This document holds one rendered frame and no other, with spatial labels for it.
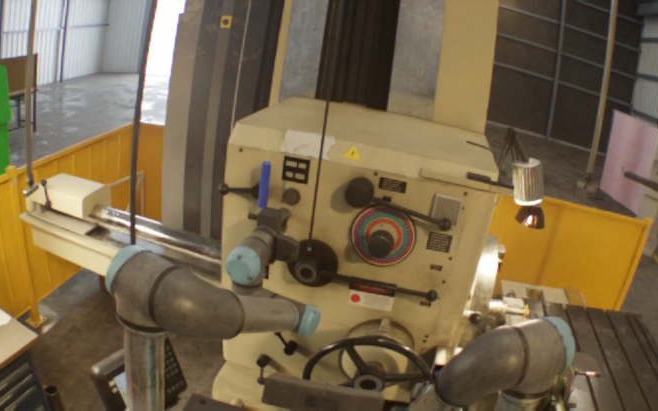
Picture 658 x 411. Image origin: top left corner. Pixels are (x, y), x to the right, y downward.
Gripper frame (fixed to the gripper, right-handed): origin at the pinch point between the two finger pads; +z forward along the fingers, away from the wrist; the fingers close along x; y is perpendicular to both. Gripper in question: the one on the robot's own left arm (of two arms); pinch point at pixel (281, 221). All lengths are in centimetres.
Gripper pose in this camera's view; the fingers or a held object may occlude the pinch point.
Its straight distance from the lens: 137.9
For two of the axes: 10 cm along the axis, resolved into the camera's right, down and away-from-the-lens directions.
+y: -9.7, -1.9, 1.7
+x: -1.3, 9.3, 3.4
